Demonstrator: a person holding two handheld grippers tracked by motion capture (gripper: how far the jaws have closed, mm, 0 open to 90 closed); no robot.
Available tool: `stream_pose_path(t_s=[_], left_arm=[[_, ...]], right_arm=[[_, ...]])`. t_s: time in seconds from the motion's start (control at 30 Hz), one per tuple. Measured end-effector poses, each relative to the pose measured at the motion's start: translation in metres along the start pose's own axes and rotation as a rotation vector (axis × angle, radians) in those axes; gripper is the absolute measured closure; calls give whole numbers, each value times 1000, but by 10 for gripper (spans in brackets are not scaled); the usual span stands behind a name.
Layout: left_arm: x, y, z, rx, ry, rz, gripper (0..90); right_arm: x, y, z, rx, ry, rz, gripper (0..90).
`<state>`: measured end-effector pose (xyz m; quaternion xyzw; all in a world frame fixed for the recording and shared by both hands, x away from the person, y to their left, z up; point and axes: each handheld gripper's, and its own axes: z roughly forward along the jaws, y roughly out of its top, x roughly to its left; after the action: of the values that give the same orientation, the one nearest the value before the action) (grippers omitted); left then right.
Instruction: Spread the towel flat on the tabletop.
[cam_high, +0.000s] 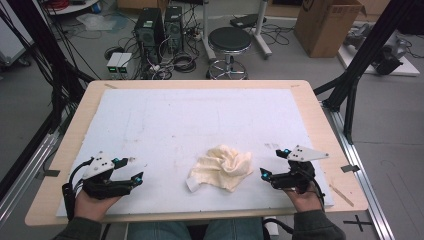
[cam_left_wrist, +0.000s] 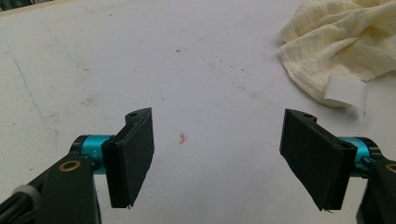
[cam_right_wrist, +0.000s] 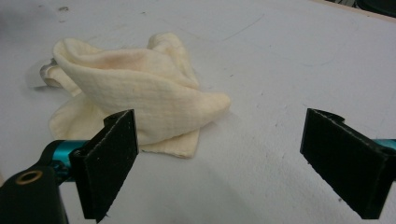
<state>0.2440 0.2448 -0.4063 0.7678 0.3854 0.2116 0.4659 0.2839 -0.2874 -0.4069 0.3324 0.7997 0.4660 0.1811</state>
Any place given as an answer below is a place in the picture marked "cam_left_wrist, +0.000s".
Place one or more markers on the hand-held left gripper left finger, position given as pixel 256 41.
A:
pixel 130 155

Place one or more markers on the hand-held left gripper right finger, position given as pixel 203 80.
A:
pixel 314 155

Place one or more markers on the cream printed muslin cloth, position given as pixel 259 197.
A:
pixel 336 37

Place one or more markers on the light wooden table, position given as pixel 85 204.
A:
pixel 28 8

